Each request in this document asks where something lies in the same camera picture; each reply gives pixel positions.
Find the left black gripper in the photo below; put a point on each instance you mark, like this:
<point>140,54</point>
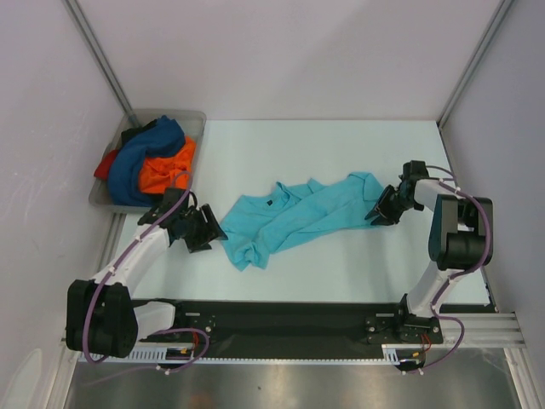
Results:
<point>209,229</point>

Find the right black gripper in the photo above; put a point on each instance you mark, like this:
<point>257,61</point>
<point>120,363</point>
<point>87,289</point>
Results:
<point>390,204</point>

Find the light blue t-shirt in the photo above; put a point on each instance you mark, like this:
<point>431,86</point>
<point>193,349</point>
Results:
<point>258,227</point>

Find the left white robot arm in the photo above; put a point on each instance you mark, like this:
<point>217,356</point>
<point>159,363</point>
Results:
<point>123,272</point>

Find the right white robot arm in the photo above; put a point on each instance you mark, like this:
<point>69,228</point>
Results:
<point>460,242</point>

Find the orange t-shirt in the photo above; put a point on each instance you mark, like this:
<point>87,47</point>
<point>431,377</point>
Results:
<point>157,174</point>

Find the dark blue t-shirt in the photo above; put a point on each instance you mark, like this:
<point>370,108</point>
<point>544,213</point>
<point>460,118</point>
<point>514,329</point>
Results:
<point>164,140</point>

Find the red t-shirt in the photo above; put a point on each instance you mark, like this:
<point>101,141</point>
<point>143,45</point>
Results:
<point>103,168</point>

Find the black t-shirt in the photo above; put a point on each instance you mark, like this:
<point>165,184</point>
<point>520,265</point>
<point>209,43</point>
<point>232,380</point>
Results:
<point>129,134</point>

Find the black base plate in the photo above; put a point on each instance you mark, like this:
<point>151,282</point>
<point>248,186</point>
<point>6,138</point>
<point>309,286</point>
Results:
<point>325,348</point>

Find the white cable duct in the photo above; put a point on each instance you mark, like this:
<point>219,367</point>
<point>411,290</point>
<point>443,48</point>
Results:
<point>163,355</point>

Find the right aluminium corner post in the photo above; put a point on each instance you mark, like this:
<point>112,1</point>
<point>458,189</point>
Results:
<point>492,29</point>

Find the aluminium corner post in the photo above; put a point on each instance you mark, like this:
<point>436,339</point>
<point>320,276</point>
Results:
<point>92,42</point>
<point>492,29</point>

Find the left aluminium corner post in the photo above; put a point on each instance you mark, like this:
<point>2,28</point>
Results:
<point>92,42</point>

